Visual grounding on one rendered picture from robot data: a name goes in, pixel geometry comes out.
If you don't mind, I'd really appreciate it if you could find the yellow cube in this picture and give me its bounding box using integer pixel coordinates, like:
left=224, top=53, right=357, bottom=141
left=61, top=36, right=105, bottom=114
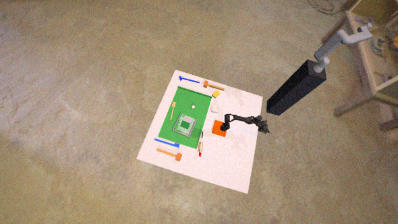
left=212, top=90, right=220, bottom=98

